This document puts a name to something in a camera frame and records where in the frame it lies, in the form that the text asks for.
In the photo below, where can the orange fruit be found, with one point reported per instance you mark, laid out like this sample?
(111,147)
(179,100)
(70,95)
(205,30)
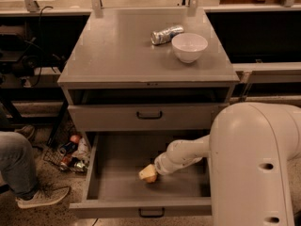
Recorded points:
(150,179)

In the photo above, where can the wire basket with items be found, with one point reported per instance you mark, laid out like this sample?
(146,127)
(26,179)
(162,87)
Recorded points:
(72,156)

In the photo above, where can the closed grey upper drawer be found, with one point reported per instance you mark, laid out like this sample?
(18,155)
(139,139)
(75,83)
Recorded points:
(98,118)

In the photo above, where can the grey drawer cabinet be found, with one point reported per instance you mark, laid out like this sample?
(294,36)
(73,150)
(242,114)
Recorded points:
(115,63)

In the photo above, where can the crushed silver can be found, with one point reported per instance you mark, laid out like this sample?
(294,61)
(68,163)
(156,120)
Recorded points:
(166,35)

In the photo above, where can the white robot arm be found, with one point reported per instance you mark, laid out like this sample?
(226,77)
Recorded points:
(247,149)

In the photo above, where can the person leg in jeans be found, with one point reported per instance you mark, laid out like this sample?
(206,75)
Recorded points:
(17,165)

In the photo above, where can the grey sneaker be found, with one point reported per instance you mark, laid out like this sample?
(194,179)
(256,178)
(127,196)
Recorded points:
(45,196)

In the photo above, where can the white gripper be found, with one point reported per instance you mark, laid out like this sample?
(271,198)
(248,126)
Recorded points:
(161,167)

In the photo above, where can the white bowl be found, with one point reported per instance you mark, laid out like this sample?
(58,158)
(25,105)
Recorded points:
(188,47)

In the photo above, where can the open grey middle drawer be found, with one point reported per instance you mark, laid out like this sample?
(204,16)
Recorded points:
(114,190)

